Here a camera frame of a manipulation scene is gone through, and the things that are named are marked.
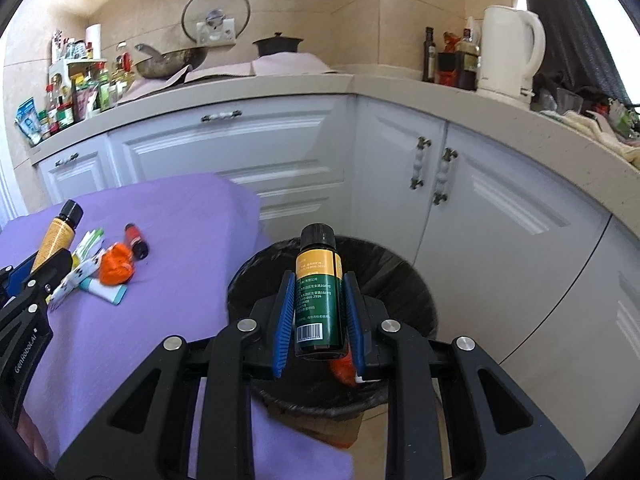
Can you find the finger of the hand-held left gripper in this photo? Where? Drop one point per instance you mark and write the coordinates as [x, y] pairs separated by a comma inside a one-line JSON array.
[[52, 272], [22, 271]]

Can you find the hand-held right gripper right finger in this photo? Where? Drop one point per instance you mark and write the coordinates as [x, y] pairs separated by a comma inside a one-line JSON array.
[[354, 330]]

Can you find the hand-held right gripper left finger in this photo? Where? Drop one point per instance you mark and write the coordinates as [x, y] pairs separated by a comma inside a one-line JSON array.
[[284, 325]]

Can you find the yellow bottle with black cap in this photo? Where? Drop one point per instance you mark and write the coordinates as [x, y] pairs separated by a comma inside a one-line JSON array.
[[57, 235]]

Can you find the green bottle with black cap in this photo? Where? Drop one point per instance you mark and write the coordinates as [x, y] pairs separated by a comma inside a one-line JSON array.
[[317, 305]]

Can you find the red-orange plastic bag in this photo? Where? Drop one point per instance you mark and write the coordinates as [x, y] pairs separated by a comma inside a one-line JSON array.
[[342, 370]]

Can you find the white green ointment tube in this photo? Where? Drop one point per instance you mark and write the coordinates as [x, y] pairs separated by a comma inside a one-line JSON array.
[[89, 242]]

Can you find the white tube with teal cap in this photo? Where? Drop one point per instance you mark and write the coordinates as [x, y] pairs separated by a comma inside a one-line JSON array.
[[107, 291]]

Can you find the orange wrapper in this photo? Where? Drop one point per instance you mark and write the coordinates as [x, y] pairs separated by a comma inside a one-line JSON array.
[[116, 265]]

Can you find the trash bin with black bag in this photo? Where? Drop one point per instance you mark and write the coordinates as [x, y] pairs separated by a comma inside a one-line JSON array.
[[400, 280]]

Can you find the small red black bottle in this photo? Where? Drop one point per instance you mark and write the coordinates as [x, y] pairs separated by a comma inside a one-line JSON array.
[[135, 237]]

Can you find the person's left hand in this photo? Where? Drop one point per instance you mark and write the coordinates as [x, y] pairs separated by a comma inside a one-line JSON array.
[[32, 440]]

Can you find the small white cabinet door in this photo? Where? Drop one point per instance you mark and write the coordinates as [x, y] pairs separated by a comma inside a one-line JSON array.
[[75, 175]]

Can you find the purple tablecloth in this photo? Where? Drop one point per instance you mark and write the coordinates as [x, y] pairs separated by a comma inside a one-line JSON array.
[[190, 240]]

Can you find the blue snack packet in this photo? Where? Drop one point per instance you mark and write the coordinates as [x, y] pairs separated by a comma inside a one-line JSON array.
[[27, 122]]

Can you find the spice rack with condiments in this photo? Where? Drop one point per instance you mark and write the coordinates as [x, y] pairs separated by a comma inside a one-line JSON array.
[[65, 115]]

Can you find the wide white cabinet front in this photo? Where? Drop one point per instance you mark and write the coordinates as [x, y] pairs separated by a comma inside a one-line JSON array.
[[225, 150]]

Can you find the white spice rack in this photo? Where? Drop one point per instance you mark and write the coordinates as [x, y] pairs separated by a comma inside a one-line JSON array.
[[75, 64]]

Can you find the paper towel roll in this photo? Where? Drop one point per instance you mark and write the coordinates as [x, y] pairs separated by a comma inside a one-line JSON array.
[[93, 40]]

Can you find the steel wok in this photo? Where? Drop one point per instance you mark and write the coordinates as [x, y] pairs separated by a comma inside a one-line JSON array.
[[172, 62]]

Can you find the white cloth on stove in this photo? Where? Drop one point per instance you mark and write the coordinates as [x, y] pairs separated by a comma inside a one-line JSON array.
[[210, 71]]

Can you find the pale cloth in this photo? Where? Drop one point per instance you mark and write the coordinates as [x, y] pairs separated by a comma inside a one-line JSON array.
[[295, 64]]

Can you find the red and black container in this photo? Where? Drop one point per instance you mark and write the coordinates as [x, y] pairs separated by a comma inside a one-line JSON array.
[[447, 67]]

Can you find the white lid holder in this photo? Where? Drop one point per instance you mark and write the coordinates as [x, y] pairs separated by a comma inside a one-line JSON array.
[[202, 37]]

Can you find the black pot with lid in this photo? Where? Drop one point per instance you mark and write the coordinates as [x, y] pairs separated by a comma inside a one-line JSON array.
[[277, 46]]

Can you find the dark olive oil bottle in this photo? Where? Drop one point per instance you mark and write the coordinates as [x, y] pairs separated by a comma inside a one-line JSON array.
[[430, 60]]

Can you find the dark soy sauce bottle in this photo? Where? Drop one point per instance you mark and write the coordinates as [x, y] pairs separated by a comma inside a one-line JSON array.
[[468, 65]]

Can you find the glass pot lid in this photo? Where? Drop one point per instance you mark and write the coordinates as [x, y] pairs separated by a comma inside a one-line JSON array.
[[197, 7]]

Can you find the white electric kettle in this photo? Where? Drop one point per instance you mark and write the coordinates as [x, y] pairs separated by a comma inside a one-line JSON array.
[[505, 60]]

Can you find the drinking glass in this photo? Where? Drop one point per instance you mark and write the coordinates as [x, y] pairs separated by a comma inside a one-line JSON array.
[[567, 102]]

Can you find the cream rag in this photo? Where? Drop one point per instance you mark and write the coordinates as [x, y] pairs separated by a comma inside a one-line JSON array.
[[615, 145]]

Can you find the green packet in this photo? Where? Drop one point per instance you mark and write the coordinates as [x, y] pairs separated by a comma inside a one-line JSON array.
[[620, 117]]

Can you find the dark curtain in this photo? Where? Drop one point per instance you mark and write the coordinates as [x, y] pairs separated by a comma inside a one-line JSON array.
[[565, 20]]

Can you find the white door frame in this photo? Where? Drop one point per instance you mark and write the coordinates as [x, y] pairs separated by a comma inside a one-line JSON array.
[[7, 185]]

